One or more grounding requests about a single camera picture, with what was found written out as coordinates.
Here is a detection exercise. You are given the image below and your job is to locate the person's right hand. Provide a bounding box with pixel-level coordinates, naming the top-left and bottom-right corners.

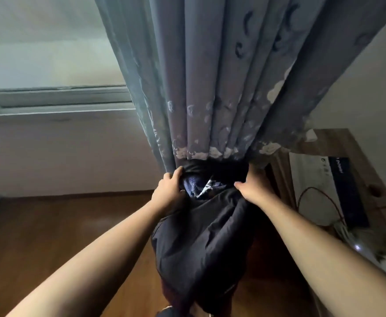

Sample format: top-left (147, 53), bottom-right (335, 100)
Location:
top-left (234, 164), bottom-right (275, 209)

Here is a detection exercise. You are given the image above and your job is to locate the person's left hand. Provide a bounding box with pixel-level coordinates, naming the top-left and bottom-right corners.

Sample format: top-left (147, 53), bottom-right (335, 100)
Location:
top-left (151, 166), bottom-right (187, 214)

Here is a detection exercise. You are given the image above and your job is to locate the thin red cable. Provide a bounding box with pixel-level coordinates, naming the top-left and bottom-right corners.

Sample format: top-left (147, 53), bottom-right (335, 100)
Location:
top-left (297, 186), bottom-right (386, 228)

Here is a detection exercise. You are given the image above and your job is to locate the person's right forearm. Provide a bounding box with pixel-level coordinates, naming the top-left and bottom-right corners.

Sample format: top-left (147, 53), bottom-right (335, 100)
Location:
top-left (261, 194), bottom-right (386, 317)

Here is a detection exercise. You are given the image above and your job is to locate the white navy flat package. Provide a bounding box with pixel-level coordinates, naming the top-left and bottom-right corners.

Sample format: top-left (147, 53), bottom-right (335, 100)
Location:
top-left (288, 151), bottom-right (370, 229)

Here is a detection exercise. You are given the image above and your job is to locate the person's left forearm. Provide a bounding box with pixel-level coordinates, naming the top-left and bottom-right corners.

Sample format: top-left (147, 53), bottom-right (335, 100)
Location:
top-left (6, 201), bottom-right (168, 317)

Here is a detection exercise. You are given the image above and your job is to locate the blue curtain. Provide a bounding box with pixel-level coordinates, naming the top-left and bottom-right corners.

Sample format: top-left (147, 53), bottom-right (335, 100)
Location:
top-left (93, 0), bottom-right (386, 174)

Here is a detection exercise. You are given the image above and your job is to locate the small wooden desk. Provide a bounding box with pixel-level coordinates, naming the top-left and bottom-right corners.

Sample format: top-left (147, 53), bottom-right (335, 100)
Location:
top-left (268, 128), bottom-right (386, 317)

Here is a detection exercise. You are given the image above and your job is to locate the clear plastic bag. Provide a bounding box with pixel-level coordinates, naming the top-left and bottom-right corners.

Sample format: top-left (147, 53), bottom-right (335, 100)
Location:
top-left (333, 221), bottom-right (386, 278)

